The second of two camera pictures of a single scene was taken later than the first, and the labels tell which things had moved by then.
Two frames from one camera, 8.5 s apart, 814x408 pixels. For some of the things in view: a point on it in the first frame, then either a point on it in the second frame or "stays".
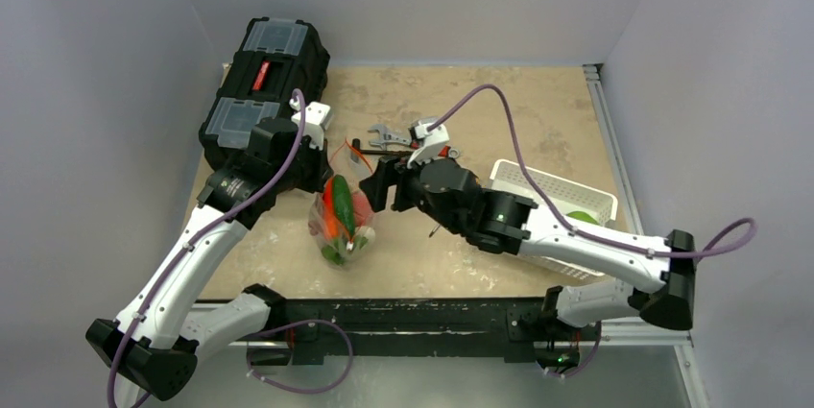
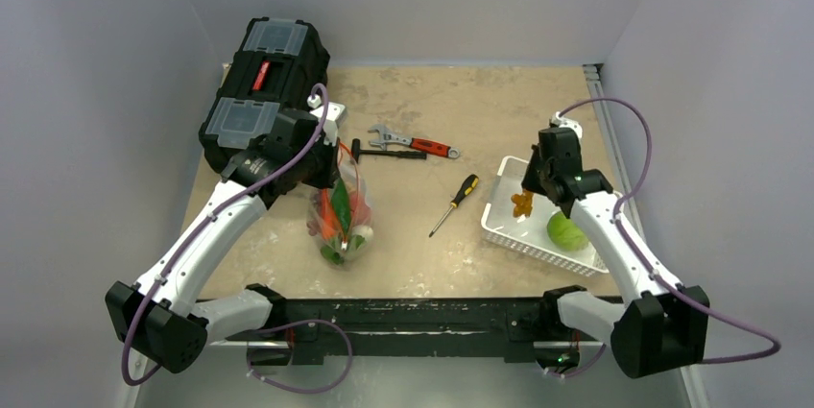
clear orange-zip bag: x=342 y=225 stays
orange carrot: x=332 y=227 stays
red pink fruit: x=362 y=208 stays
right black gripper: x=395 y=185 → x=537 y=176
